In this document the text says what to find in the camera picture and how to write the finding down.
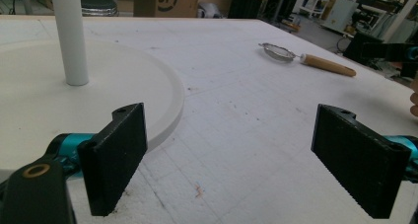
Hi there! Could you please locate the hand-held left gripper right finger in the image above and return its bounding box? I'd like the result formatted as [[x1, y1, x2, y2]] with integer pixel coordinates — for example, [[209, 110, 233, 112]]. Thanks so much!
[[311, 104, 412, 219]]

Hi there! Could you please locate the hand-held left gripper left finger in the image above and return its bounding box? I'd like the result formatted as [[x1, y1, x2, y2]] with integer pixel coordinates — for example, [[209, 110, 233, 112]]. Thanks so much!
[[77, 103, 148, 217]]

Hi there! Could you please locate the wooden handled mesh strainer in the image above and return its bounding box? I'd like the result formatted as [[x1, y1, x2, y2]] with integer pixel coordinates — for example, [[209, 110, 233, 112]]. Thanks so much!
[[258, 41, 358, 78]]

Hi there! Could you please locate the white hook stand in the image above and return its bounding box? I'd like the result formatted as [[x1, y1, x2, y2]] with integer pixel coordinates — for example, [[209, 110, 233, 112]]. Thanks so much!
[[0, 0, 186, 173]]

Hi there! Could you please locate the white cabinet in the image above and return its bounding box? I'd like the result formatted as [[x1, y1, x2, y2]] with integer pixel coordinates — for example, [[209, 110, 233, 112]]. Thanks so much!
[[322, 0, 360, 34]]

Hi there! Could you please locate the white grid mat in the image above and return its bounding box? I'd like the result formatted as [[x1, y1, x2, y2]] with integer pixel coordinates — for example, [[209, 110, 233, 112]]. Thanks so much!
[[0, 18, 418, 224]]

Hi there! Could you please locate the black round stool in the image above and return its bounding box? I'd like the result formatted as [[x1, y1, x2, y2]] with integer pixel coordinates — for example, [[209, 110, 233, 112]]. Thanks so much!
[[79, 0, 119, 18]]

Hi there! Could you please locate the brown cardboard box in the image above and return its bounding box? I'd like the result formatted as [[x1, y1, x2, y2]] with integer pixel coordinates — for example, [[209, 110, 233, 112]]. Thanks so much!
[[132, 0, 202, 19]]

